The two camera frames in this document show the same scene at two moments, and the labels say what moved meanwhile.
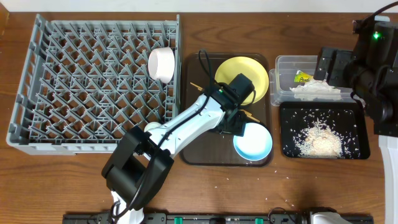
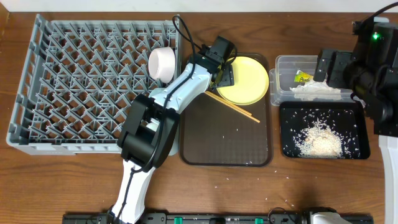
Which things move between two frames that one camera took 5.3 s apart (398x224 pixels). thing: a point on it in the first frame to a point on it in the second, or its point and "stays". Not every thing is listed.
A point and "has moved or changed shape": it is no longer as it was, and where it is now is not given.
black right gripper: [342, 58] stays
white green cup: [152, 125] stays
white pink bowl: [161, 64] stays
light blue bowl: [256, 143] has moved or changed shape
